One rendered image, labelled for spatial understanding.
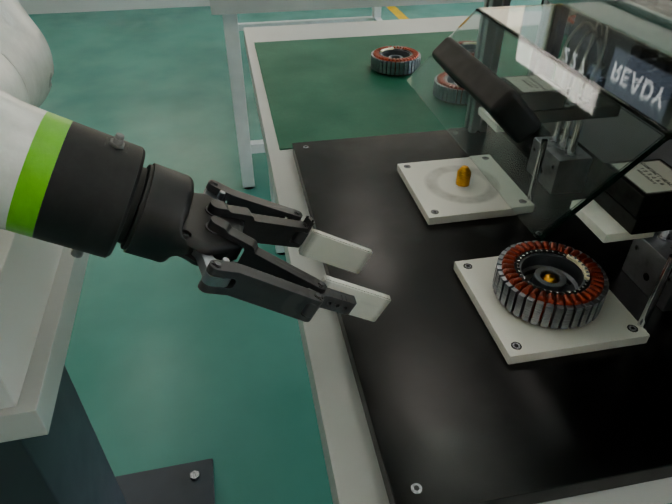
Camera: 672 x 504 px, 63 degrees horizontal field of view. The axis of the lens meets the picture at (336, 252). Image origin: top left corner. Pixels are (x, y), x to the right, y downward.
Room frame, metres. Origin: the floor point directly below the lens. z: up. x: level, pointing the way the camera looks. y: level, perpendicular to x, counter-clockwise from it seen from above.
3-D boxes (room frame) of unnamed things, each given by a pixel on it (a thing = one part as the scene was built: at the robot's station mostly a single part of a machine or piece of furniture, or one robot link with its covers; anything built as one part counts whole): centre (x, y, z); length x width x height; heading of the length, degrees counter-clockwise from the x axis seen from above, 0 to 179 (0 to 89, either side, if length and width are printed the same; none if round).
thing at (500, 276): (0.44, -0.23, 0.80); 0.11 x 0.11 x 0.04
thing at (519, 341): (0.44, -0.23, 0.78); 0.15 x 0.15 x 0.01; 11
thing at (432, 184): (0.68, -0.18, 0.78); 0.15 x 0.15 x 0.01; 11
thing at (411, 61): (1.25, -0.14, 0.77); 0.11 x 0.11 x 0.04
